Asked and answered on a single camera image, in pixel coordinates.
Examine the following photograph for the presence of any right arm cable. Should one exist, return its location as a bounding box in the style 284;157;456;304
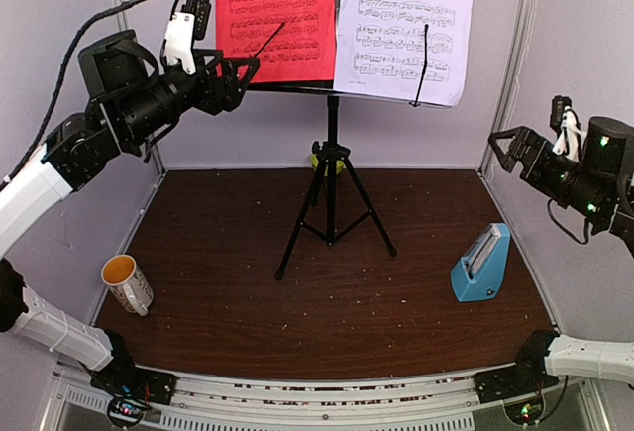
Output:
547;197;595;247

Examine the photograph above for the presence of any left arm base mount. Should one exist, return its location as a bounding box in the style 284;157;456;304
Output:
89;368;177;429

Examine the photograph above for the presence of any blue metronome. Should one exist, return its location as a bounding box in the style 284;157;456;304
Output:
451;223;511;302

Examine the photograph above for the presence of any black music stand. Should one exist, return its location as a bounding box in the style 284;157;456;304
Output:
248;0;397;280

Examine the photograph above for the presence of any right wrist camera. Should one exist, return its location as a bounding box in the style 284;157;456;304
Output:
549;95;586;162

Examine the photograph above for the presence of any red sheet music paper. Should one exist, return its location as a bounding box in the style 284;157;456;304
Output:
215;0;337;86

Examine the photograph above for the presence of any lavender paper sheet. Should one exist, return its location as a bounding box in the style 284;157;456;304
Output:
333;0;474;107

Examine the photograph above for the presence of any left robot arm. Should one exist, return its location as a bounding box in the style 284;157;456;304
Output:
1;30;260;395

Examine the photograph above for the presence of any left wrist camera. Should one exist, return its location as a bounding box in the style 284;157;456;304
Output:
160;0;212;75

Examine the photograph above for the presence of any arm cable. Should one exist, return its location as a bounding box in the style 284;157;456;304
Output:
0;0;199;189
547;197;595;247

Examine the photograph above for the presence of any front aluminium rail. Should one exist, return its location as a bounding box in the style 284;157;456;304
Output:
49;344;595;431

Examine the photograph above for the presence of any right aluminium frame post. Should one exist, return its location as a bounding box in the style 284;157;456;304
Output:
478;0;540;169

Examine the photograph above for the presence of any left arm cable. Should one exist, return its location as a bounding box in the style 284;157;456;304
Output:
0;0;199;189

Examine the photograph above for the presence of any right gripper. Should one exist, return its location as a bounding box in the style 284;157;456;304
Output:
487;125;611;223

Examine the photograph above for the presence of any patterned white mug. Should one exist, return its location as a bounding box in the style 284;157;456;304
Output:
101;255;154;317

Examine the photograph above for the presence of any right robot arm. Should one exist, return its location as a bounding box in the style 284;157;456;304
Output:
488;116;633;393

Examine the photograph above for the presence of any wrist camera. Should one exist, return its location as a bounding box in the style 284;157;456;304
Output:
160;0;212;75
549;95;586;162

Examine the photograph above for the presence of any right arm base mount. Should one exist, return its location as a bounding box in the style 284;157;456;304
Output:
474;364;560;428

